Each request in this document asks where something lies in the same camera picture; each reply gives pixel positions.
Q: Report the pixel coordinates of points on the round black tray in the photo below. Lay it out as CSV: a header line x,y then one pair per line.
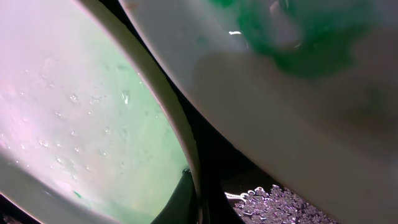
x,y
217,158

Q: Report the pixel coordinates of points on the green plate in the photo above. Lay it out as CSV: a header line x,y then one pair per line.
x,y
91,130
306,89

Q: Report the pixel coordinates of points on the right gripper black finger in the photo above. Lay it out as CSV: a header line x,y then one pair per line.
x,y
182,206

